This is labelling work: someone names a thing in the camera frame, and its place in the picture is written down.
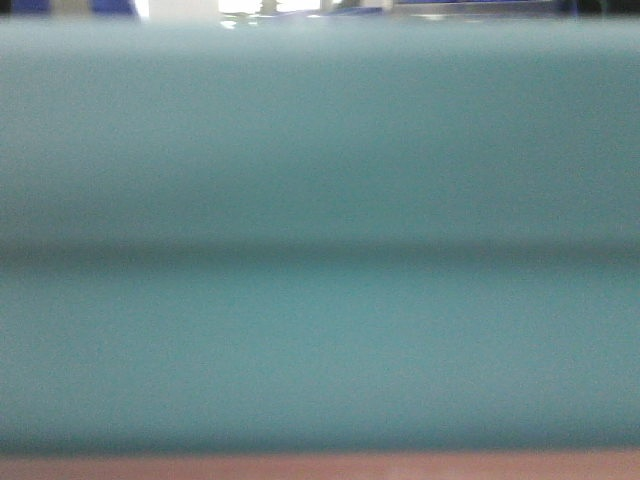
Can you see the light blue plastic box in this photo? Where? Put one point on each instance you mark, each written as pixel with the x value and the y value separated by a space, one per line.
pixel 319 234

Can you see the pink plastic box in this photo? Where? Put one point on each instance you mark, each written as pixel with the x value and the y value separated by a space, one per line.
pixel 603 464

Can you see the stainless steel shelf rack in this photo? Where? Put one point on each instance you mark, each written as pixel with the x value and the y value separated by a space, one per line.
pixel 257 10

